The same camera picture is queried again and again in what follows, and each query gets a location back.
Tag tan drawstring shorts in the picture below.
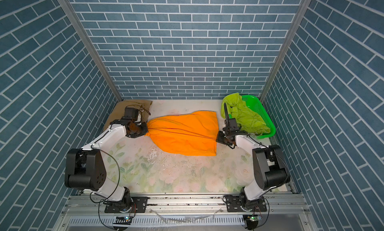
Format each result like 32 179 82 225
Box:
102 99 153 132

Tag orange shorts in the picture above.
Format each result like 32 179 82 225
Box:
147 111 219 156

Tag green perforated plastic basket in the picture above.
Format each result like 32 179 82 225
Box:
229 95 276 139

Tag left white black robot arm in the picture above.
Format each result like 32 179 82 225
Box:
65 119 148 209

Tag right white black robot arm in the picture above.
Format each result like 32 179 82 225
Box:
217 118 291 210

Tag light green garment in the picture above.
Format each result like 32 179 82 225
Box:
221 93 271 135

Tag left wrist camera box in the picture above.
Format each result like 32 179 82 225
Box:
123 106 142 122

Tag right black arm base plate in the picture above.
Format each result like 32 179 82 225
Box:
222 195 267 213

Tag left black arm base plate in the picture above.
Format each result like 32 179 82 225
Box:
103 197 149 214

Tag aluminium front rail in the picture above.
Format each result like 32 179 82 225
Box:
63 192 310 216

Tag left aluminium corner post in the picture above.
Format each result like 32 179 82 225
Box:
57 0 123 101

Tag aluminium corner post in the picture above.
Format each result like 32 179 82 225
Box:
57 0 123 101
259 0 312 103

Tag right aluminium corner post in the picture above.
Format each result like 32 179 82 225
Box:
259 0 312 103

